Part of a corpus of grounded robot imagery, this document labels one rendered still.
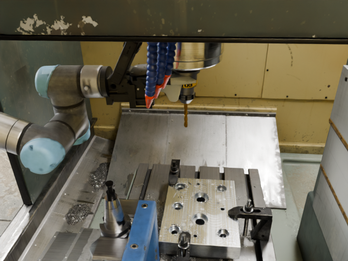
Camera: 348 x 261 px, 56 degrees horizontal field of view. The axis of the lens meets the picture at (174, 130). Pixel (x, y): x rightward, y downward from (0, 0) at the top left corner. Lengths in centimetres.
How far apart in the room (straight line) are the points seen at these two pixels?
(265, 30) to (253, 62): 142
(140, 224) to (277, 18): 47
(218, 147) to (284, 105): 45
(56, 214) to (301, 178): 128
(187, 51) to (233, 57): 115
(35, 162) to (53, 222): 87
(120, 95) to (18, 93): 64
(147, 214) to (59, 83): 35
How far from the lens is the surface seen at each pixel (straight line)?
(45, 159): 69
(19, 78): 134
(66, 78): 76
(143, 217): 70
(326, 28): 38
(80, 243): 137
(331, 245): 113
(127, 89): 75
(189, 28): 37
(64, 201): 165
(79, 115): 80
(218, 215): 104
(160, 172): 135
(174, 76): 69
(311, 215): 135
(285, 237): 153
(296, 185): 188
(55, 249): 140
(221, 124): 185
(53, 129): 74
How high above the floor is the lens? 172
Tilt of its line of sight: 30 degrees down
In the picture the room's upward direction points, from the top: 1 degrees counter-clockwise
